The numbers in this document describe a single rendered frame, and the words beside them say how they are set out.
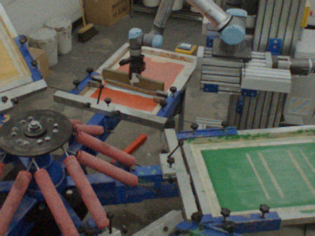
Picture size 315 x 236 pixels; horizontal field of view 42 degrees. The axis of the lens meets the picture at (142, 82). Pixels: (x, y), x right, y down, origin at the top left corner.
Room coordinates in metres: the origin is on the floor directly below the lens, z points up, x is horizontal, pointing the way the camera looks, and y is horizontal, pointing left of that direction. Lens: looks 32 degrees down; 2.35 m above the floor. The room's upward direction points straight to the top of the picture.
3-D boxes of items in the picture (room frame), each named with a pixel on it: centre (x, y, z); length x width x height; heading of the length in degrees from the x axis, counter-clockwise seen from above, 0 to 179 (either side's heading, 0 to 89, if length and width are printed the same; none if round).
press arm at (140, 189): (1.37, -0.18, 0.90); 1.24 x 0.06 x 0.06; 97
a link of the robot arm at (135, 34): (2.15, 0.04, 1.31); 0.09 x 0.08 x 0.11; 75
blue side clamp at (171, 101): (1.94, -0.14, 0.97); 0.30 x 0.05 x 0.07; 157
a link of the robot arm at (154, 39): (2.14, -0.06, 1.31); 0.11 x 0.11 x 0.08; 75
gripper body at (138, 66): (2.15, 0.04, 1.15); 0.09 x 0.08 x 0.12; 67
